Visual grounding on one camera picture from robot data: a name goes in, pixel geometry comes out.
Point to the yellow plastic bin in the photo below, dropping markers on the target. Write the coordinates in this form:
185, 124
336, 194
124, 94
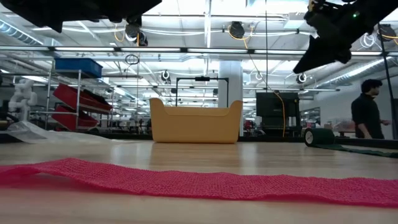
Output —
196, 124

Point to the metal shelf rack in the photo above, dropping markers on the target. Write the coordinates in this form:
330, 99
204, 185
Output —
79, 81

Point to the green elastic bandage roll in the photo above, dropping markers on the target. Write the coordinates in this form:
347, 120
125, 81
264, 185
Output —
321, 137

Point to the red elastic bandage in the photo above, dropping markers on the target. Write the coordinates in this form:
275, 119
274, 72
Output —
199, 183

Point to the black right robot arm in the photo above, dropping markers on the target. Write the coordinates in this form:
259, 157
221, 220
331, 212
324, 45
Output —
382, 9

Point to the clear plastic bag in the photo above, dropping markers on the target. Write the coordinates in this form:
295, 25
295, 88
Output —
31, 133

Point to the person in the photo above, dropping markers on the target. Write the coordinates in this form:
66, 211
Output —
367, 115

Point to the black aluminium table frame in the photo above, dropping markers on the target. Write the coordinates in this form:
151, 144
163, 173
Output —
367, 143

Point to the black floor stand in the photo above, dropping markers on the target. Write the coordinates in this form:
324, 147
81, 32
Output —
266, 46

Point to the black camera stand frame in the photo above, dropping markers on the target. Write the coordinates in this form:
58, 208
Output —
202, 78

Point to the blue storage bin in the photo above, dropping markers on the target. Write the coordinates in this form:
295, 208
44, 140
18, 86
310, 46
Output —
77, 67

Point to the black monitor cart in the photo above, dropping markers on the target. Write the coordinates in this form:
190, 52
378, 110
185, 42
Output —
273, 107

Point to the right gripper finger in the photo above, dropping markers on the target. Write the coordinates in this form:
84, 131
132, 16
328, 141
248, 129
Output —
314, 56

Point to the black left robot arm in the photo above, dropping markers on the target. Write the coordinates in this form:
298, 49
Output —
31, 11

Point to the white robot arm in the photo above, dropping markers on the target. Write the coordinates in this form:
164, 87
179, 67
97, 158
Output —
23, 96

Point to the thin black pole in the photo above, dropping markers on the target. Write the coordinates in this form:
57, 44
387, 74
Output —
389, 93

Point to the red storage bin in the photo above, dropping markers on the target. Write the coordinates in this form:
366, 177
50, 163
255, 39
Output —
68, 119
71, 95

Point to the overhead LED light bar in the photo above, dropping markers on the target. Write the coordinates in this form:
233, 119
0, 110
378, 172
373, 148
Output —
149, 49

